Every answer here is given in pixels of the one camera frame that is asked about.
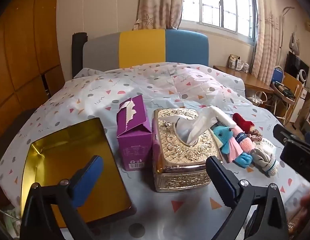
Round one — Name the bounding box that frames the purple tissue box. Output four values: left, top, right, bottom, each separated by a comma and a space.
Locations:
116, 95, 160, 172

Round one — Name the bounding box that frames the wooden desk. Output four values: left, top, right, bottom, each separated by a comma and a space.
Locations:
213, 65, 274, 98

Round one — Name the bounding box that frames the black monitor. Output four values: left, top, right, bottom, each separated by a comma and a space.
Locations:
285, 51, 309, 79

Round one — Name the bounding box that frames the printed plastic bed sheet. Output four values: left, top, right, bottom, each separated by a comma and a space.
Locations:
0, 62, 310, 240

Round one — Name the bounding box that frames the pink dishcloth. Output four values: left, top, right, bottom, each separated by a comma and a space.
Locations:
230, 126, 257, 155

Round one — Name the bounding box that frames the patterned beige curtain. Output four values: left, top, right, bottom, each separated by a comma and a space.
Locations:
250, 0, 287, 80
132, 0, 184, 30

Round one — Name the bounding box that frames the white wet wipes packet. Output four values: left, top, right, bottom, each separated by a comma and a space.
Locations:
255, 136, 277, 155

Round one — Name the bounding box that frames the brown satin scrunchie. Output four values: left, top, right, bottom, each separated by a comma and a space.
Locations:
249, 127, 263, 140

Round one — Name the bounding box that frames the window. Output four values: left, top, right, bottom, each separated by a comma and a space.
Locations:
180, 0, 258, 45

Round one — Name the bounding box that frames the red sock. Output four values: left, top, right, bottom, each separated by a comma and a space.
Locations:
232, 113, 256, 133

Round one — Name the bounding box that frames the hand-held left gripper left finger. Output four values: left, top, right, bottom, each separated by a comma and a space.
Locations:
20, 155, 104, 240

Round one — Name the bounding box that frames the wooden wardrobe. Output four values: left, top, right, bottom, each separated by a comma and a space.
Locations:
0, 0, 66, 135

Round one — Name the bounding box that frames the blue chair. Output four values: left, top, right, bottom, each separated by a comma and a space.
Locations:
271, 66, 286, 83

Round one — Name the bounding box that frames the blue plush toy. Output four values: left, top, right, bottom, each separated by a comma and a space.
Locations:
211, 125, 253, 167

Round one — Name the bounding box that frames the grey yellow blue headboard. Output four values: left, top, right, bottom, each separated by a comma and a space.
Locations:
81, 29, 209, 69

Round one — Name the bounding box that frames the black post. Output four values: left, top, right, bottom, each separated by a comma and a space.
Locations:
72, 32, 88, 78

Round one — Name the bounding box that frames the gold tin box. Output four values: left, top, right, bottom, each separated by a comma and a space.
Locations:
20, 117, 133, 228

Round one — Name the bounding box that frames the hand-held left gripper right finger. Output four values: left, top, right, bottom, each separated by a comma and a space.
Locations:
205, 156, 289, 240

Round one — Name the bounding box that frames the white tissue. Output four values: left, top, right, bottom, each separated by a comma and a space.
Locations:
175, 106, 218, 147

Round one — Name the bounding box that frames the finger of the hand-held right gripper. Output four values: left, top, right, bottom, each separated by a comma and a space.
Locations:
273, 124, 296, 143
280, 139, 310, 167

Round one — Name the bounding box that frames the white cable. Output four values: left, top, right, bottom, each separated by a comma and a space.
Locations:
253, 91, 267, 105

